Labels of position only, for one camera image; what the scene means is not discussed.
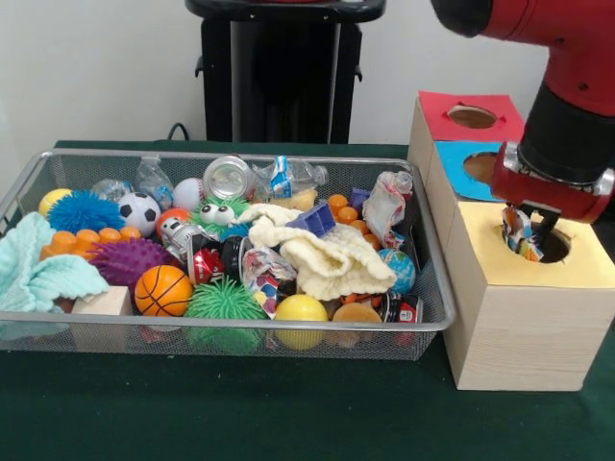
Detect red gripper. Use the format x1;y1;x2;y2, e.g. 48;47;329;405
489;143;615;252

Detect colourful dotted cloth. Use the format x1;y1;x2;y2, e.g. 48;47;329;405
501;206;547;264

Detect wooden box with three holes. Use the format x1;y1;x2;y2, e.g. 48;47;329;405
406;90;615;392

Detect silver mesh bin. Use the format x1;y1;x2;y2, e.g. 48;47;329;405
0;148;456;362

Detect blue globe ball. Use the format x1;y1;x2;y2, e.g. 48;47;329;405
376;248;417;295

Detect cream knitted cloth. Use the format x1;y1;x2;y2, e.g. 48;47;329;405
237;201;398;303

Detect purple toy block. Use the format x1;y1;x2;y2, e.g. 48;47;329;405
285;201;337;236

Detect smooth yellow ball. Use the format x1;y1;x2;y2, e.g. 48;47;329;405
274;293;331;351

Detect dark green tablecloth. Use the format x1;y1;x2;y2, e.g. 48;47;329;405
0;138;615;461

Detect green spiky rubber ball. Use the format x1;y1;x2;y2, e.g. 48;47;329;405
184;280;268;321

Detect orange toy basketball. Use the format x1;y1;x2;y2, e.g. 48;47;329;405
133;264;194;318

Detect small soccer ball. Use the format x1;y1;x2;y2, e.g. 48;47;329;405
117;191;162;226

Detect purple spiky ball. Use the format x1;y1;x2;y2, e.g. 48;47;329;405
88;238;169;287

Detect blue spiky rubber ball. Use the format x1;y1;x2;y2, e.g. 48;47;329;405
46;189;126;234

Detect mint green cloth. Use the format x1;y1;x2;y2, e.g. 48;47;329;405
0;210;111;313

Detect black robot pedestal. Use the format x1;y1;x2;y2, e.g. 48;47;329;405
184;0;388;144

